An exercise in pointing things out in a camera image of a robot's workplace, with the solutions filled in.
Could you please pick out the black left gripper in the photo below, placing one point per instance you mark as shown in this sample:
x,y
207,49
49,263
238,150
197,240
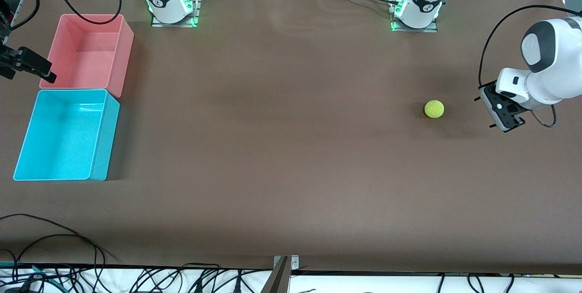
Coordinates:
x,y
492,125

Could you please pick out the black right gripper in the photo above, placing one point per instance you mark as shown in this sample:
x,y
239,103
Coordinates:
x,y
10,59

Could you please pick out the yellow-green tennis ball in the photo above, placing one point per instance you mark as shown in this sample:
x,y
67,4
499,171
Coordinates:
x,y
434,109

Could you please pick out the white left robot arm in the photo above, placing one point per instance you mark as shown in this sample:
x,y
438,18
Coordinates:
x,y
559,70

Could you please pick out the pink plastic bin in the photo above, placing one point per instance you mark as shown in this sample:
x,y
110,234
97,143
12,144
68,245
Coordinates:
x,y
93,49

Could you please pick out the blue plastic bin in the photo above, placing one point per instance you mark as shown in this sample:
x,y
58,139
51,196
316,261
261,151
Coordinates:
x,y
59,143

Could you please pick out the brown table cover sheet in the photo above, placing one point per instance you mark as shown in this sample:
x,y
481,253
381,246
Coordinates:
x,y
291,156

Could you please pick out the dark metal bar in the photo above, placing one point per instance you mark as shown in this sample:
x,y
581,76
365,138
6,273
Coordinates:
x,y
278,279

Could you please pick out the small metal table bracket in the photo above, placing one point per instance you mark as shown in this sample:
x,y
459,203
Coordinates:
x,y
293,262

